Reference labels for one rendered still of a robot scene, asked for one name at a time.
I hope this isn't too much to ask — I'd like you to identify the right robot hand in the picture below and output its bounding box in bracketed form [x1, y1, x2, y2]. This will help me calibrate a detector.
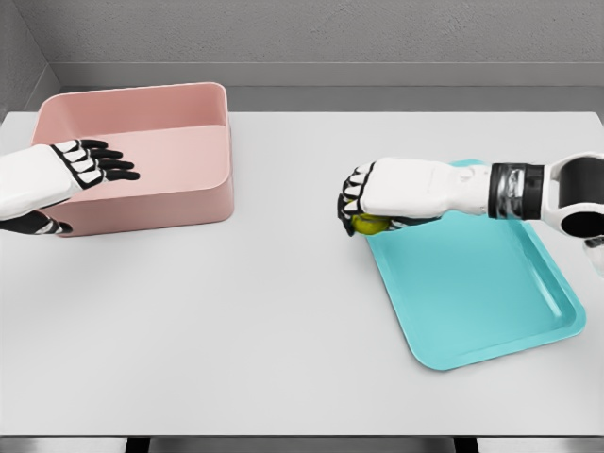
[336, 157, 455, 238]

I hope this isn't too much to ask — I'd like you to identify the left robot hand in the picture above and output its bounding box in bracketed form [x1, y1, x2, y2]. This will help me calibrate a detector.
[0, 139, 142, 236]

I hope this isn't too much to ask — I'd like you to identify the yellow-green tennis ball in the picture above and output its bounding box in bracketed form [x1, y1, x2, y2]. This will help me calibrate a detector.
[352, 213, 390, 236]

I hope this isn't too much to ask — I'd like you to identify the blue tray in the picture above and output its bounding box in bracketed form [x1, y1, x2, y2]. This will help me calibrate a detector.
[361, 159, 588, 374]

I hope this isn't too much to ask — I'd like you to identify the pink basket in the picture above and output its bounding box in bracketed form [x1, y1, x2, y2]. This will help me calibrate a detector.
[30, 81, 235, 237]

